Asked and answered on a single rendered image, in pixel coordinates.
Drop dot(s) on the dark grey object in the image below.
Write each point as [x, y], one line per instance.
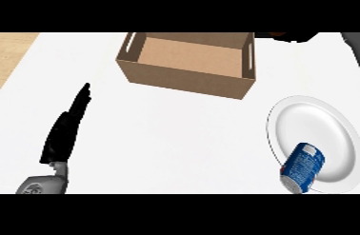
[353, 45]

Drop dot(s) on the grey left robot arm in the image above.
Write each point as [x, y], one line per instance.
[45, 183]

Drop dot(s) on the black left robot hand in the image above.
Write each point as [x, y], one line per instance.
[66, 131]

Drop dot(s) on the brown cardboard box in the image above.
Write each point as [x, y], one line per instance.
[188, 66]

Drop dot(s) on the blue can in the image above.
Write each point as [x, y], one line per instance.
[303, 167]

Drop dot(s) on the white plate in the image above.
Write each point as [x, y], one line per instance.
[320, 127]

